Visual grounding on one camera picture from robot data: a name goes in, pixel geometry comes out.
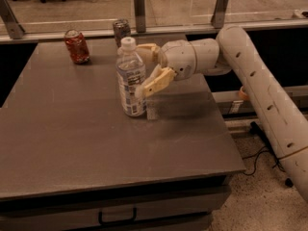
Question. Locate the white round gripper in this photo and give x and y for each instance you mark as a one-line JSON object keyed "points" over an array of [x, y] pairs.
{"points": [[177, 59]]}

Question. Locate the clear plastic water bottle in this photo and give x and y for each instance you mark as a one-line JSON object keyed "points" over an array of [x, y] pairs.
{"points": [[130, 70]]}

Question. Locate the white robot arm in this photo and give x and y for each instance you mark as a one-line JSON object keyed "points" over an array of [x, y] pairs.
{"points": [[233, 50]]}

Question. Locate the silver blue drink can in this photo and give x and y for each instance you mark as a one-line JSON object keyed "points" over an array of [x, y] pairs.
{"points": [[121, 30]]}

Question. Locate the red soda can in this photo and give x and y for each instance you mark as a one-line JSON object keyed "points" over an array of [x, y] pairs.
{"points": [[76, 46]]}

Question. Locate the roll of tan tape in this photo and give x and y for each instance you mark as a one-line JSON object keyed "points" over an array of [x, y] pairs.
{"points": [[242, 94]]}

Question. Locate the clear glass barrier panel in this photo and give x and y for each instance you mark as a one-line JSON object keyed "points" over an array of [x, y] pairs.
{"points": [[58, 15]]}

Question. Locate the grey table drawer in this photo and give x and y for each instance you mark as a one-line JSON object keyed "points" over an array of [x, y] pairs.
{"points": [[189, 210]]}

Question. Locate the middle metal glass bracket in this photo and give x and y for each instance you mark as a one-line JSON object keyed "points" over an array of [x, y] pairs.
{"points": [[139, 9]]}

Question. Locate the metal glass bracket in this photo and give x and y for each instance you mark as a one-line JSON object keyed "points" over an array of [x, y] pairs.
{"points": [[139, 9], [218, 17], [14, 29]]}

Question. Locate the right metal glass bracket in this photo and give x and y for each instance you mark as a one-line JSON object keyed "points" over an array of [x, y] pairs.
{"points": [[218, 17]]}

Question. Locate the grey metal floor rail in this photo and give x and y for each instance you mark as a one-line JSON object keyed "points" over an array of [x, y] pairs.
{"points": [[230, 104]]}

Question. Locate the left metal glass bracket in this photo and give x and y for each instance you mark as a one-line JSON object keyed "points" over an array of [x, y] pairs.
{"points": [[14, 29]]}

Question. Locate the black drawer handle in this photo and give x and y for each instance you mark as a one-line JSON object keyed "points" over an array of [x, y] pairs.
{"points": [[117, 216]]}

